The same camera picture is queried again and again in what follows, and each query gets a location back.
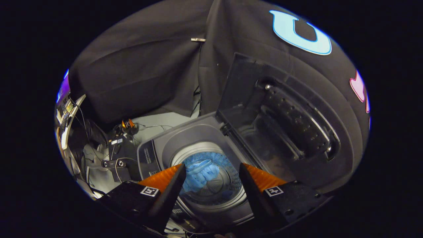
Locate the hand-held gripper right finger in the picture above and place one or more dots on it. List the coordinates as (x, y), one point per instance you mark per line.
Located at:
(252, 195)

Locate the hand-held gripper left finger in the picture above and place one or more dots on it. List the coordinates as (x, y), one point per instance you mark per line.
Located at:
(172, 195)

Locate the light blue shirt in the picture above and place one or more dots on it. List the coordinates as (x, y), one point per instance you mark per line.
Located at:
(201, 175)

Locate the grey washing machine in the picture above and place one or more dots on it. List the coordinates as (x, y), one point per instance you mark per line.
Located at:
(198, 132)

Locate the dark transparent washing machine lid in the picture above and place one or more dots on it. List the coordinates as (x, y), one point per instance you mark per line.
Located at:
(281, 115)

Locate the black equipment box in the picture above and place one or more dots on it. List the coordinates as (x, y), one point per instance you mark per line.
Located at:
(122, 152)

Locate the orange tipped black device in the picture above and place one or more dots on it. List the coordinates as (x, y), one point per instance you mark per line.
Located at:
(129, 125)

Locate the purple lit monitor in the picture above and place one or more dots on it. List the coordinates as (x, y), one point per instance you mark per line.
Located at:
(64, 87)

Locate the silver clip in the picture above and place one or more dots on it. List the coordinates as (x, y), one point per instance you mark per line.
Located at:
(198, 39)

